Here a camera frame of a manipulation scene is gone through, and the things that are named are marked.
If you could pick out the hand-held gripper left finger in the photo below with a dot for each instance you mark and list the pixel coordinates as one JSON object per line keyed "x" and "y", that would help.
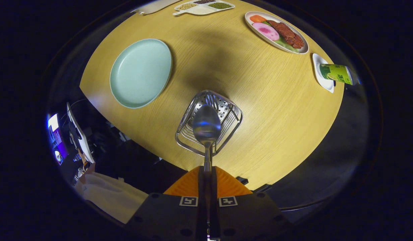
{"x": 169, "y": 217}

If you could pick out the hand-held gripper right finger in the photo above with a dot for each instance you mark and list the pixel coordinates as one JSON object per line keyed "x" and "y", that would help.
{"x": 250, "y": 217}

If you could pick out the metal spoon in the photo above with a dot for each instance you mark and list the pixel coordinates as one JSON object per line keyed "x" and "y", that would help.
{"x": 206, "y": 125}

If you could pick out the white cloth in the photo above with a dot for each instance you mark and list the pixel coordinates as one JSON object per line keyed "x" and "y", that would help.
{"x": 109, "y": 197}

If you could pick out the lit computer monitor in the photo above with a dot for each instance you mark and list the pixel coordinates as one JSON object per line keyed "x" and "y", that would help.
{"x": 55, "y": 134}

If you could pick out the light green plate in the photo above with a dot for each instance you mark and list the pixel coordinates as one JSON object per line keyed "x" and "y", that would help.
{"x": 141, "y": 73}

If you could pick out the white square coaster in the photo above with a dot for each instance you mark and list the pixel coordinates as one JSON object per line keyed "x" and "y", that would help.
{"x": 322, "y": 82}

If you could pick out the green label water bottle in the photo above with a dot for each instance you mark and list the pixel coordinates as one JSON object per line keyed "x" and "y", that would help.
{"x": 337, "y": 73}

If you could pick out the green lettuce leaf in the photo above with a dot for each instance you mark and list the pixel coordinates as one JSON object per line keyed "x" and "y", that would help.
{"x": 283, "y": 45}

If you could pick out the white round food plate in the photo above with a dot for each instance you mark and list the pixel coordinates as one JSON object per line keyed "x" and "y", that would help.
{"x": 260, "y": 35}

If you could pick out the pink round food slice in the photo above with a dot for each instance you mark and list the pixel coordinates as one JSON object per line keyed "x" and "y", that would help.
{"x": 265, "y": 31}

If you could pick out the brown meat slices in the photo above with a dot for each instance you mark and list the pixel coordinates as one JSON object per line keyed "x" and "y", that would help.
{"x": 286, "y": 33}

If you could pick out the orange carrot slice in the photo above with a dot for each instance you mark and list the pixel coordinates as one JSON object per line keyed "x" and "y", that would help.
{"x": 257, "y": 18}

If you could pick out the white divided grain dish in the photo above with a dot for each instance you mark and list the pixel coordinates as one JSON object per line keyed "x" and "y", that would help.
{"x": 201, "y": 10}

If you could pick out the white toaster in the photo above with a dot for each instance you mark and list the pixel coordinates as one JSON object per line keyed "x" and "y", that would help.
{"x": 153, "y": 6}

